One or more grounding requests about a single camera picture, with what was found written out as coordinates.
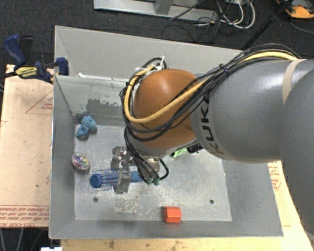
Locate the grey metal bin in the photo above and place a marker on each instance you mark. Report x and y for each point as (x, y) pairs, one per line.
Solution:
(190, 179)

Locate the blue rubber toy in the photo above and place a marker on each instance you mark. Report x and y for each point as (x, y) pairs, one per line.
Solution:
(86, 127)

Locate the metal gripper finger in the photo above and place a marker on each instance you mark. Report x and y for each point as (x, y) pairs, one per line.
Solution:
(123, 183)
(117, 158)

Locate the clear glitter ball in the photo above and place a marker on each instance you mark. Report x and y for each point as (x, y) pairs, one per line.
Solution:
(80, 161)

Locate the blue round hair brush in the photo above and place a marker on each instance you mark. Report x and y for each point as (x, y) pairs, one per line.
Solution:
(104, 179)

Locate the orange-red small block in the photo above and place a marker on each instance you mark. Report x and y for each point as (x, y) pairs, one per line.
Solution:
(171, 214)

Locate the brown cardboard board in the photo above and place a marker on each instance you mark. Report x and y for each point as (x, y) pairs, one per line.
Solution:
(23, 151)

